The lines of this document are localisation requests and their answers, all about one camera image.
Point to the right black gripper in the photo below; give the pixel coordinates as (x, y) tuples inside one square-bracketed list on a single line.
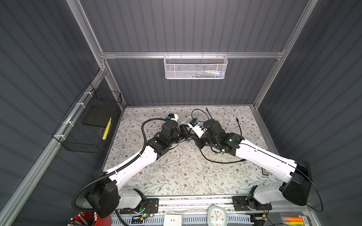
[(199, 144)]

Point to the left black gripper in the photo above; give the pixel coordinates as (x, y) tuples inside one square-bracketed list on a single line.
[(183, 128)]

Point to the small black power adapter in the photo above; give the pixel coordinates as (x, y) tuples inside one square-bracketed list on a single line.
[(265, 172)]

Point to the white network switch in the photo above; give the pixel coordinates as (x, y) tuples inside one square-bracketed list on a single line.
[(187, 121)]

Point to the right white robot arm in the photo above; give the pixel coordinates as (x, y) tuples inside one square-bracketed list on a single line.
[(295, 179)]

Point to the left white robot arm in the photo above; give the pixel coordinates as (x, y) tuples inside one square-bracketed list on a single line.
[(104, 195)]

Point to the white desk clock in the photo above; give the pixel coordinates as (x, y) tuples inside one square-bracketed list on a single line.
[(216, 216)]

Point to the yellow striped item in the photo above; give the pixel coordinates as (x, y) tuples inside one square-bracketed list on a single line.
[(107, 129)]

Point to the black box in basket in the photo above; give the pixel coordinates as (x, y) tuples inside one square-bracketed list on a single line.
[(98, 116)]

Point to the white power socket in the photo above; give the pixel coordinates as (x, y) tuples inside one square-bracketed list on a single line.
[(173, 220)]

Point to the red pen cup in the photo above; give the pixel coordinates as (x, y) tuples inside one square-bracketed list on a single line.
[(90, 219)]

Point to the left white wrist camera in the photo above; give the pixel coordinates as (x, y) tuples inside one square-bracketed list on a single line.
[(173, 117)]

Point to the white wire mesh basket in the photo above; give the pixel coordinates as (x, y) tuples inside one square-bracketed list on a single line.
[(195, 67)]

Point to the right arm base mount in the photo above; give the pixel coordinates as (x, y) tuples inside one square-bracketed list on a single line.
[(243, 203)]

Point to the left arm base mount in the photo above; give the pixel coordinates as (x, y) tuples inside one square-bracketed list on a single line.
[(148, 206)]

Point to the black wire basket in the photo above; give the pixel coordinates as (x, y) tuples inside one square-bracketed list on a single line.
[(76, 137)]

